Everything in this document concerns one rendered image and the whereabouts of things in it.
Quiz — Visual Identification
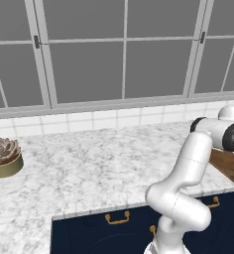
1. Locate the brown wooden cutting board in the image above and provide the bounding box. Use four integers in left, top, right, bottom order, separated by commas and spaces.
209, 148, 234, 190

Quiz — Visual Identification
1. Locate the grey framed window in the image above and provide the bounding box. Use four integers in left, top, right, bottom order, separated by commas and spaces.
0, 0, 234, 120

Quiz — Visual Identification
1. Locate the navy drawer front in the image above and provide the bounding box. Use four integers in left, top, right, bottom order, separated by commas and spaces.
51, 205, 163, 254
194, 190, 234, 254

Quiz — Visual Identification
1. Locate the succulent in olive pot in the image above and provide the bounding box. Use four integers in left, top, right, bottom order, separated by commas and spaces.
0, 137, 25, 179

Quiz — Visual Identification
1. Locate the brass drawer handle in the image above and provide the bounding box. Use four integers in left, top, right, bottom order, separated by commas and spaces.
206, 195, 221, 209
104, 210, 131, 226

